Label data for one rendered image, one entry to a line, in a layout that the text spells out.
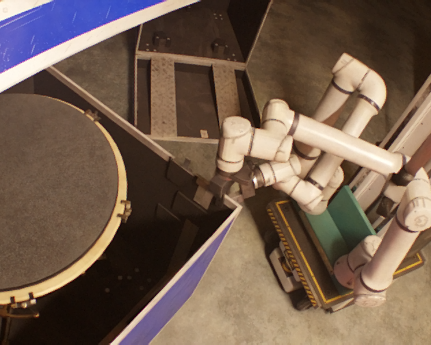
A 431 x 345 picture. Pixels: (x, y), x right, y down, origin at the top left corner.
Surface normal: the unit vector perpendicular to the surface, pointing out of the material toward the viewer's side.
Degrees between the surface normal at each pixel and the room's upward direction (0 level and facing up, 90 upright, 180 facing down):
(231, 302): 0
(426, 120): 90
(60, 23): 52
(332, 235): 0
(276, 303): 0
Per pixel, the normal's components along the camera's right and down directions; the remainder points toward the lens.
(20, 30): 0.78, 0.08
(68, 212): 0.25, -0.61
